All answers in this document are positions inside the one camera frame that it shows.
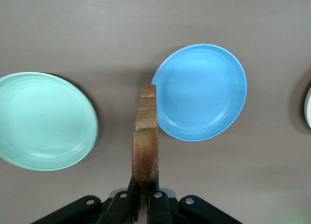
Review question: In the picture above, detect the blue round plate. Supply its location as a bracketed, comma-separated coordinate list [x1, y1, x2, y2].
[151, 43, 248, 141]

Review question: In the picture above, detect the brown toast bread slice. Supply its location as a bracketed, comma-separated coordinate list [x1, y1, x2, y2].
[131, 84, 160, 193]

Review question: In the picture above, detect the beige round plate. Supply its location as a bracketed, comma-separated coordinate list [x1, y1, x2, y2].
[303, 85, 311, 127]

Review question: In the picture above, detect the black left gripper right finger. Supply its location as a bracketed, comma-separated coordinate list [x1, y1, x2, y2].
[148, 175, 241, 224]

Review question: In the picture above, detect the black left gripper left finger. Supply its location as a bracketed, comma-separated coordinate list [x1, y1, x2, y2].
[31, 176, 140, 224]

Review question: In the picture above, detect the mint green round plate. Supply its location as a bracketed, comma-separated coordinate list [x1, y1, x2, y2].
[0, 71, 99, 172]

